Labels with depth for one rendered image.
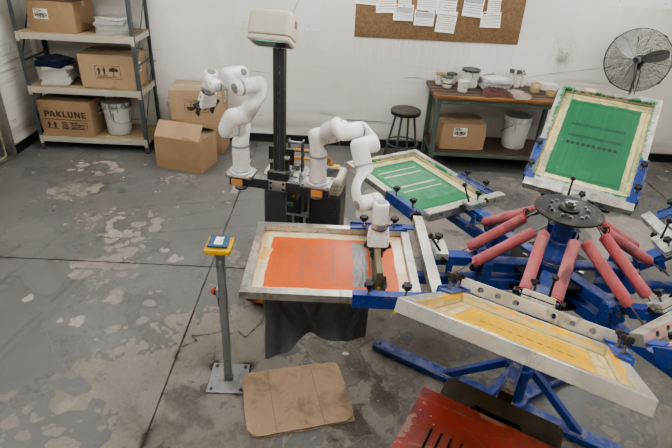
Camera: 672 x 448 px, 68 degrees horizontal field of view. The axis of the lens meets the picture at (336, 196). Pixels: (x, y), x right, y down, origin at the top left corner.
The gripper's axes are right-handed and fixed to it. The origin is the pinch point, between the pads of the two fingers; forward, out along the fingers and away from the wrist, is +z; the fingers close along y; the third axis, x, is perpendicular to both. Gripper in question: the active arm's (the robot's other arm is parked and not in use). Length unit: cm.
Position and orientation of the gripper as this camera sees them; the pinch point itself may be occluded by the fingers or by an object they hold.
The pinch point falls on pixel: (376, 254)
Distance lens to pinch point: 241.0
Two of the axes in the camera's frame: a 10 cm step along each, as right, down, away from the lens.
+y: -10.0, -0.4, -0.1
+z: -0.5, 8.9, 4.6
